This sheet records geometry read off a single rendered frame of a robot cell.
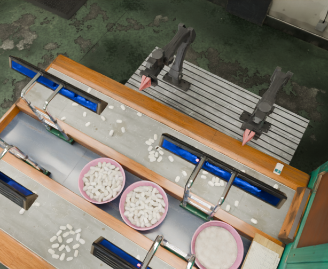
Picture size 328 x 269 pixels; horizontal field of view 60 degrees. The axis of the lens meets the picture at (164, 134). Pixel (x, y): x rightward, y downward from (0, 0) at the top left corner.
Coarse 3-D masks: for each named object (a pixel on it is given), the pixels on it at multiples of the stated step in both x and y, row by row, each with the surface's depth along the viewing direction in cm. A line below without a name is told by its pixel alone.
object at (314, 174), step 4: (312, 172) 164; (316, 172) 157; (312, 176) 161; (316, 176) 154; (312, 180) 157; (308, 184) 161; (312, 184) 154; (312, 188) 151; (288, 244) 143; (288, 248) 141; (284, 252) 144; (288, 252) 138; (284, 256) 141; (280, 260) 143; (284, 260) 138; (280, 264) 141; (284, 264) 136; (276, 268) 144; (280, 268) 138; (284, 268) 135
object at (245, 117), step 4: (244, 112) 189; (240, 116) 188; (244, 116) 188; (248, 116) 188; (244, 120) 187; (248, 120) 187; (264, 124) 185; (268, 124) 185; (264, 128) 184; (268, 128) 184
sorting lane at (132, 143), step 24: (48, 72) 199; (48, 96) 190; (96, 96) 190; (72, 120) 182; (96, 120) 182; (144, 120) 181; (120, 144) 175; (144, 144) 174; (192, 144) 174; (168, 168) 168; (192, 168) 167; (240, 168) 167; (192, 192) 161; (216, 192) 161; (240, 192) 161; (288, 192) 160; (240, 216) 155; (264, 216) 155
